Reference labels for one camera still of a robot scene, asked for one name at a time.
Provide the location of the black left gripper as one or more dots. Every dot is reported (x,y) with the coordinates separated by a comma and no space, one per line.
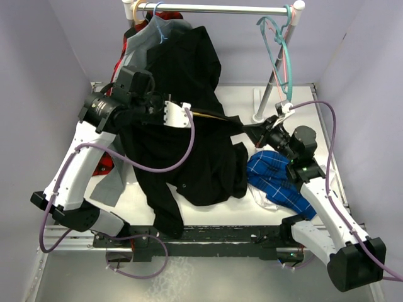
(160,100)

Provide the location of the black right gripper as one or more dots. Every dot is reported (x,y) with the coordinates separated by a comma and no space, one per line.
(259,134)

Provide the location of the yellow clothes hanger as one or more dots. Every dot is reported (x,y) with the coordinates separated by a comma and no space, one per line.
(207,115)

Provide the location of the black polo shirt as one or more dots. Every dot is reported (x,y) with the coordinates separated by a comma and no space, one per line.
(214,171)

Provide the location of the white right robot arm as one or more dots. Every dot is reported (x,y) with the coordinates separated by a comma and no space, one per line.
(347,251)

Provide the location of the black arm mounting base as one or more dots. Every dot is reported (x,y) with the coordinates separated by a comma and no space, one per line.
(262,242)

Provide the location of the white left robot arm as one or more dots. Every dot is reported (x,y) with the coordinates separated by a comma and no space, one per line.
(103,114)

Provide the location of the blue plaid shirt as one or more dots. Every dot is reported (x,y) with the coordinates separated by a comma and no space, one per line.
(266,170)

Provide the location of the black hanging shirt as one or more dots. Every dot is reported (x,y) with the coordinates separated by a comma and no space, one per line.
(186,67)

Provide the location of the white shirt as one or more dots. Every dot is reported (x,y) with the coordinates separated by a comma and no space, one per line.
(261,200)

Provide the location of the red plaid hanging shirt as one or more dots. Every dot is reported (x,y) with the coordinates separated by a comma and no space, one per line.
(105,165)

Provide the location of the pink clothes hanger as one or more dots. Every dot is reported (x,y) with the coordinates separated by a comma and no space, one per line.
(282,70)

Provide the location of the grey hanging shirt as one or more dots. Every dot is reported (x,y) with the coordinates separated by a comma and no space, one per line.
(109,189)

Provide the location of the teal clothes hanger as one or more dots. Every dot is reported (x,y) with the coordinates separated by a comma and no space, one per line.
(284,85)

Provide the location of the beige clothes hanger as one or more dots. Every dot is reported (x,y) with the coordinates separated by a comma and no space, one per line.
(135,8)

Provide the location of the white metal clothes rack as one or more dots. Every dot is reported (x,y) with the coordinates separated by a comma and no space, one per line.
(278,14)

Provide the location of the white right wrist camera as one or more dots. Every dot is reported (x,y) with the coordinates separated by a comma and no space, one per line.
(284,110)

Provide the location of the aluminium frame rail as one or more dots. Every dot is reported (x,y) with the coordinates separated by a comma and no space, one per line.
(66,239)

